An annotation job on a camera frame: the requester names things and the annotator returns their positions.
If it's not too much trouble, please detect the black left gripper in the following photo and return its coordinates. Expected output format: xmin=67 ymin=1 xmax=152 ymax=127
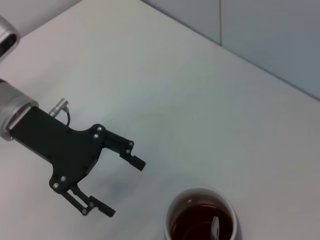
xmin=8 ymin=106 xmax=146 ymax=218

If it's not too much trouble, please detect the grey ceramic cup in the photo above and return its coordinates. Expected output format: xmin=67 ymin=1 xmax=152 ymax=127
xmin=163 ymin=186 xmax=243 ymax=240

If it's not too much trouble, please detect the pink handled metal spoon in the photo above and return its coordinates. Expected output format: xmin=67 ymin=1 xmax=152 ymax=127
xmin=210 ymin=215 xmax=221 ymax=237

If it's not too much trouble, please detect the silver plug with black cable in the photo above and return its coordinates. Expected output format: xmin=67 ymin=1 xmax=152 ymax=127
xmin=48 ymin=98 xmax=72 ymax=127

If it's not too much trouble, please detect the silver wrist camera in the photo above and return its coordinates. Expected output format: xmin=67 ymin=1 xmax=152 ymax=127
xmin=0 ymin=16 xmax=20 ymax=60

